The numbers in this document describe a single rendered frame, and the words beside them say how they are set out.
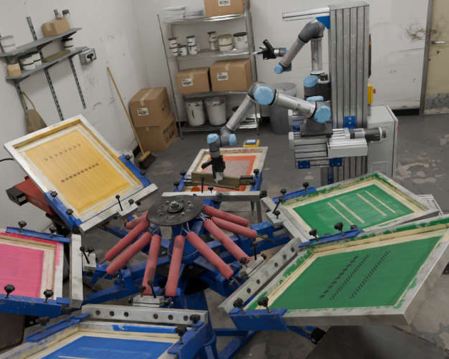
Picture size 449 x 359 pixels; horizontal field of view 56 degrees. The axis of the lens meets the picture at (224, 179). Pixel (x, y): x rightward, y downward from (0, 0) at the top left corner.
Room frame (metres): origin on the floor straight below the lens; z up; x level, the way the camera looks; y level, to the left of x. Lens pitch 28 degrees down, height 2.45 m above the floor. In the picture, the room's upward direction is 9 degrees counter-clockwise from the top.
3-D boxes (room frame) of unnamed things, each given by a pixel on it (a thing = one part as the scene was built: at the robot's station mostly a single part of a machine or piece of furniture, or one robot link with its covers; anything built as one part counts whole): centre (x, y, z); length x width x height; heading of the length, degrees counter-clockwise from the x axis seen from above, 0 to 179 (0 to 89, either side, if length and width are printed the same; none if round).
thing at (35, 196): (2.95, 1.27, 1.06); 0.61 x 0.46 x 0.12; 44
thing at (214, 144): (2.69, 0.03, 1.33); 0.09 x 0.08 x 0.11; 91
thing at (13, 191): (2.93, 1.57, 1.06); 0.24 x 0.12 x 0.09; 44
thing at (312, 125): (2.84, -0.71, 1.31); 0.15 x 0.15 x 0.10
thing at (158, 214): (1.93, 0.28, 0.67); 0.39 x 0.39 x 1.35
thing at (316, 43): (3.44, -0.88, 1.63); 0.15 x 0.12 x 0.55; 143
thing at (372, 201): (2.15, -0.60, 1.05); 1.08 x 0.61 x 0.23; 104
